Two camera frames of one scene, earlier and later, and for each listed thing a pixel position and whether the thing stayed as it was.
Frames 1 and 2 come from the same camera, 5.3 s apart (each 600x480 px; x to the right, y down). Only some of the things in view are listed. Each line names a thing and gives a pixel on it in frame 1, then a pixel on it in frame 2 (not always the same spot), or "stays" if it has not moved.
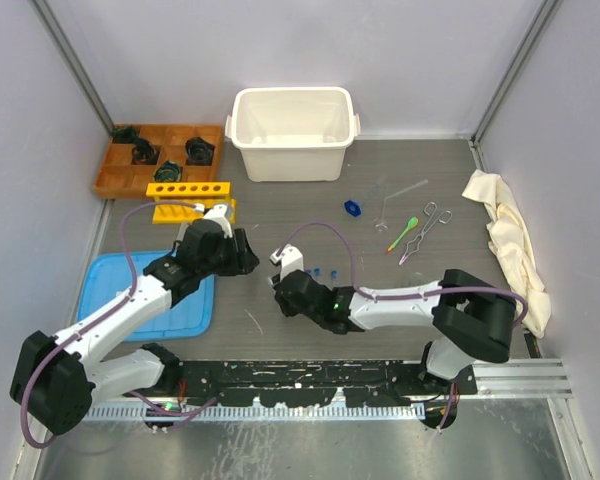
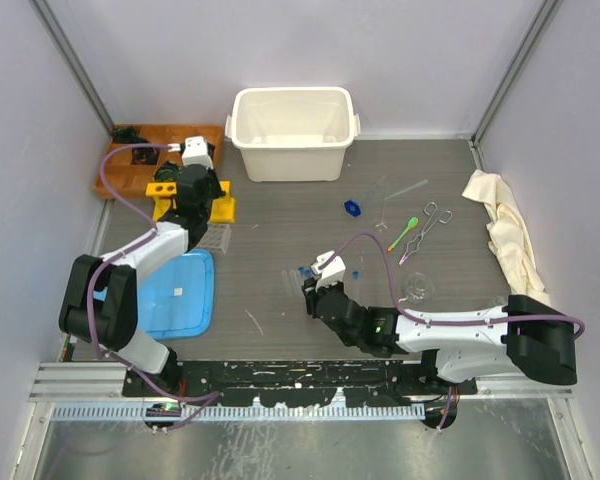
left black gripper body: (215, 264) → (214, 192)
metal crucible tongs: (433, 217) stays
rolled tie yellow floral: (168, 172) stays
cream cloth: (511, 246) stays
